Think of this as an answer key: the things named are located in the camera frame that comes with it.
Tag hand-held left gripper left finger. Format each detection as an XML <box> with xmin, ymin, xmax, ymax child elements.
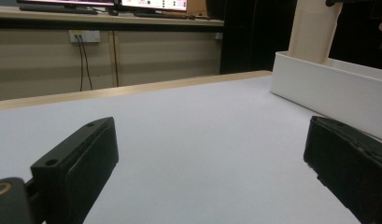
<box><xmin>30</xmin><ymin>117</ymin><xmax>120</xmax><ymax>224</ymax></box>

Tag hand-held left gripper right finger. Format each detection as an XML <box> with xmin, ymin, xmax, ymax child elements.
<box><xmin>303</xmin><ymin>115</ymin><xmax>382</xmax><ymax>224</ymax></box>

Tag peach phone case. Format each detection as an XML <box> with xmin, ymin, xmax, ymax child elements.
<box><xmin>287</xmin><ymin>0</ymin><xmax>344</xmax><ymax>65</ymax></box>

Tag white rectangular storage box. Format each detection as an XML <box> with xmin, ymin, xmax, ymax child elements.
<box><xmin>270</xmin><ymin>50</ymin><xmax>382</xmax><ymax>146</ymax></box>

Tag wooden table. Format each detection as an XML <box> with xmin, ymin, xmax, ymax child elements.
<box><xmin>0</xmin><ymin>70</ymin><xmax>273</xmax><ymax>113</ymax></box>

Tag white table mat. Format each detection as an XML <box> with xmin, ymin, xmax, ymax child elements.
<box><xmin>0</xmin><ymin>75</ymin><xmax>382</xmax><ymax>224</ymax></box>

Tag tan cardboard box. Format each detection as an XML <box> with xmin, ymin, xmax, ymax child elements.
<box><xmin>187</xmin><ymin>0</ymin><xmax>209</xmax><ymax>17</ymax></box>

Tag beige office desk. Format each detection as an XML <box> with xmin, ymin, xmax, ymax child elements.
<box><xmin>0</xmin><ymin>5</ymin><xmax>225</xmax><ymax>33</ymax></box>

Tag black keyboard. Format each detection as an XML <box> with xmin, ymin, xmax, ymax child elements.
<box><xmin>19</xmin><ymin>5</ymin><xmax>99</xmax><ymax>16</ymax></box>
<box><xmin>133</xmin><ymin>11</ymin><xmax>196</xmax><ymax>21</ymax></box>

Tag computer monitor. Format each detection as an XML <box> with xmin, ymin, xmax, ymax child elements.
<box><xmin>16</xmin><ymin>0</ymin><xmax>116</xmax><ymax>7</ymax></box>
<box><xmin>120</xmin><ymin>0</ymin><xmax>189</xmax><ymax>13</ymax></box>

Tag black wall cable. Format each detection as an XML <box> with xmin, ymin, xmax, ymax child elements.
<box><xmin>80</xmin><ymin>35</ymin><xmax>94</xmax><ymax>91</ymax></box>
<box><xmin>77</xmin><ymin>35</ymin><xmax>85</xmax><ymax>92</ymax></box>

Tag white wall socket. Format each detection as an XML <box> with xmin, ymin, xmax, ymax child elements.
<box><xmin>68</xmin><ymin>29</ymin><xmax>102</xmax><ymax>44</ymax></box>

